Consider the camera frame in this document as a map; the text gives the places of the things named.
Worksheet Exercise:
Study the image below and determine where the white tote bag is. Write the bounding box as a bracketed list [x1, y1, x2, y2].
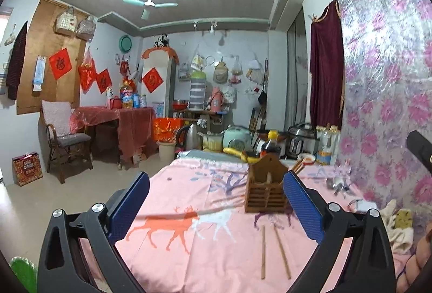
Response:
[223, 86, 237, 105]

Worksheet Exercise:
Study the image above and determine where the blue white hanging bag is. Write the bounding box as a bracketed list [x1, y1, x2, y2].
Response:
[33, 56, 45, 92]

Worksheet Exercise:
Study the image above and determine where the metal spoon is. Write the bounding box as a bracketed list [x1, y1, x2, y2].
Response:
[326, 177, 352, 196]

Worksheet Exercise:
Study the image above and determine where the tan hanging hat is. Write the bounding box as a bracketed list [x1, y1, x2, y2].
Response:
[213, 60, 230, 84]

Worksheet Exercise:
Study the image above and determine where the clear hanging plastic bag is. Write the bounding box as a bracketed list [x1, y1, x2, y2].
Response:
[76, 15, 96, 42]

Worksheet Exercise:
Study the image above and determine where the pink thermos flask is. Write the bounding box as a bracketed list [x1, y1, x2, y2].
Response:
[210, 87, 224, 111]

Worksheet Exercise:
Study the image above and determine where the dark hanging garment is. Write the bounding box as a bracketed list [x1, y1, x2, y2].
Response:
[6, 21, 28, 101]

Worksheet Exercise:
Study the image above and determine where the green plastic stool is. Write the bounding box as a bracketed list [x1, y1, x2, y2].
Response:
[9, 257, 38, 293]

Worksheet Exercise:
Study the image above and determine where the maroon curtain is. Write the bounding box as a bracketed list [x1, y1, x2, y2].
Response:
[309, 0, 345, 132]

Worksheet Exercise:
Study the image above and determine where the white charger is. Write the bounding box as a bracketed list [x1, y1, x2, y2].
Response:
[349, 200, 377, 213]

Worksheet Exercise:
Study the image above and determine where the table with red cloth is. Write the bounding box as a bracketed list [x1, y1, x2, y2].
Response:
[70, 106, 156, 169]

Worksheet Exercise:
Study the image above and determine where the stacked steamer with green lid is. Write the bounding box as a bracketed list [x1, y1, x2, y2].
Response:
[189, 71, 206, 110]

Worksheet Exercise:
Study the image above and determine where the large cooking oil bottle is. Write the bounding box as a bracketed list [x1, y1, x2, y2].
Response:
[120, 79, 137, 109]

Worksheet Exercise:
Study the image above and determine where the cardboard box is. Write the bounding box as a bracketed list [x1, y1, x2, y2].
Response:
[133, 146, 148, 163]

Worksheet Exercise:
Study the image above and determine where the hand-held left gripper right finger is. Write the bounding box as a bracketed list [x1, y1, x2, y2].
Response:
[283, 171, 396, 293]

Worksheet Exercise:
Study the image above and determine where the steel kettle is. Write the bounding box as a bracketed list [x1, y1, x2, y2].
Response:
[176, 124, 203, 151]

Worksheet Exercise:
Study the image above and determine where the red diamond paper poster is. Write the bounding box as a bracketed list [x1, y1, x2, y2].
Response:
[142, 68, 163, 89]
[97, 69, 112, 93]
[49, 48, 72, 79]

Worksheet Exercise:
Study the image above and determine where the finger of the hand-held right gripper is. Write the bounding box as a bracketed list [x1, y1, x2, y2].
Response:
[406, 130, 432, 175]

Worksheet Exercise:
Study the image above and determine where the floral plastic wall covering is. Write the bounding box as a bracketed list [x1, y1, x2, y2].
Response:
[337, 0, 432, 213]

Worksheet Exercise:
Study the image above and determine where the orange red gift bag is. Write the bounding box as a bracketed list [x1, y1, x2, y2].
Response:
[153, 118, 183, 142]

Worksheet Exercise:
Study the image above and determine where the wooden utensil holder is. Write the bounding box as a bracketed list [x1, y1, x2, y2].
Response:
[244, 154, 290, 214]

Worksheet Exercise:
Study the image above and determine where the yellow plastic ladle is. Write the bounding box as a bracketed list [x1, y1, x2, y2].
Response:
[223, 147, 259, 163]

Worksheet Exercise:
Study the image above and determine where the clear plastic oil bottle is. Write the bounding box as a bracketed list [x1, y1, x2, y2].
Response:
[316, 124, 340, 166]

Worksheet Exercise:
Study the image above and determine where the pink deer print bedsheet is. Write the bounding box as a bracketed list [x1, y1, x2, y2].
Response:
[79, 149, 416, 293]

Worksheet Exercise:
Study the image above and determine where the dark sauce bottle yellow cap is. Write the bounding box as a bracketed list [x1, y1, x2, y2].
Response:
[260, 130, 281, 159]

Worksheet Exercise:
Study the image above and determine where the steel pressure cooker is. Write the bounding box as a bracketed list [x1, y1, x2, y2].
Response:
[285, 122, 318, 160]

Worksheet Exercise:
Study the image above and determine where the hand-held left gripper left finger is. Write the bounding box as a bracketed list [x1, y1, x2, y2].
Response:
[37, 171, 151, 293]

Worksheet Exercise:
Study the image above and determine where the wooden armchair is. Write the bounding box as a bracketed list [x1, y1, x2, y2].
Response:
[41, 100, 94, 184]

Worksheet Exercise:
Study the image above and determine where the white and yellow pot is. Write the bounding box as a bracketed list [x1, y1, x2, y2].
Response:
[202, 132, 224, 151]

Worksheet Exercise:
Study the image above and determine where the cream towel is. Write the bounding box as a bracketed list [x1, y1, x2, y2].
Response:
[381, 199, 414, 253]

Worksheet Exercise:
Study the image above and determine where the white plastic bucket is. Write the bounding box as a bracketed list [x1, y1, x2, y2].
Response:
[157, 141, 177, 163]

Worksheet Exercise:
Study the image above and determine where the orange cloth fridge cover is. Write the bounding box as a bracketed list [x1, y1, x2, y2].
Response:
[142, 47, 179, 64]

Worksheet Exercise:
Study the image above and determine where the pinkish brown soft object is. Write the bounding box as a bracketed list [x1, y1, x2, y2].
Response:
[396, 222, 432, 293]

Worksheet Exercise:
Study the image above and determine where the mint green rice cooker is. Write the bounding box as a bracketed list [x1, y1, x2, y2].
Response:
[223, 126, 252, 154]

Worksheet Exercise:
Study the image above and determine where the white refrigerator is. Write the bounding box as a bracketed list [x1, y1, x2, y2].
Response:
[141, 49, 177, 119]

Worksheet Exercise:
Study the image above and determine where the white fluffy chair cushion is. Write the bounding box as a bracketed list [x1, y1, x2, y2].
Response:
[41, 100, 73, 138]

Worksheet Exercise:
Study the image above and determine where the wooden door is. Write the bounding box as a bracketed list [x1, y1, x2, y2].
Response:
[16, 0, 86, 115]

